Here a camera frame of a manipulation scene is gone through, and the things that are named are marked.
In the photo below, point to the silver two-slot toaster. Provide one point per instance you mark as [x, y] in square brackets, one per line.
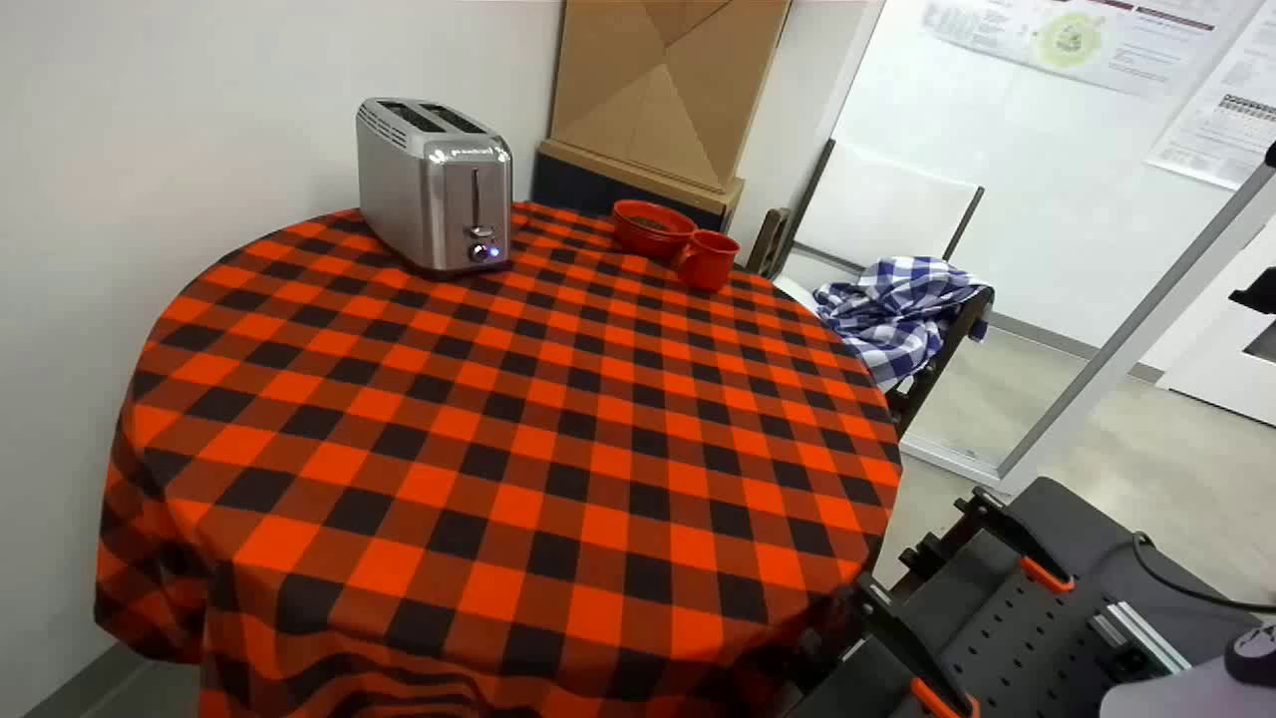
[436, 186]

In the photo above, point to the red cup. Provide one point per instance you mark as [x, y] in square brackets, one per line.
[708, 262]

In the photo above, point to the red bowl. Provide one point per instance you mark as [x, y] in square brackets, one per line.
[650, 230]

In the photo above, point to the red black checkered tablecloth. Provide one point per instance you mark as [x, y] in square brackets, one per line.
[563, 490]

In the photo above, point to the blue white checkered cloth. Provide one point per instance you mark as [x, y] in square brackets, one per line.
[893, 313]

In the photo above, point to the brown cardboard box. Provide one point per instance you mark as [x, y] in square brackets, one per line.
[662, 85]

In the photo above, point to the white whiteboard panel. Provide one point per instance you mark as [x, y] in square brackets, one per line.
[872, 205]

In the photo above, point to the black cart with orange trim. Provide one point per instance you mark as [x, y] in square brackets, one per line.
[1039, 607]

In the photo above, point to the grey metal pole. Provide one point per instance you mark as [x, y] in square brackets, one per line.
[1241, 216]

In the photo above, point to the poster with green circle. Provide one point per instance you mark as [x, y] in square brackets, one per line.
[1122, 47]

